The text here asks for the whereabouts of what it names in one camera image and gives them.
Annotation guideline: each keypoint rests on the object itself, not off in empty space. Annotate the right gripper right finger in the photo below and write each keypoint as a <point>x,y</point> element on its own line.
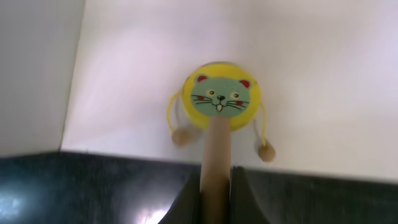
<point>245,205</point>

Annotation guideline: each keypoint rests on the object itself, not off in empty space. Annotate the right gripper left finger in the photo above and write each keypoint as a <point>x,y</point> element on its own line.
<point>186,208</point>

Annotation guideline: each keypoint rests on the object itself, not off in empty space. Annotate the yellow rattle drum toy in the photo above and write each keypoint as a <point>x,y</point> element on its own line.
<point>220,96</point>

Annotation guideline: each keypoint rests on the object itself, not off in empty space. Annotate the white shelf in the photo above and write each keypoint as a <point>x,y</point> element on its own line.
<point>311,93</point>

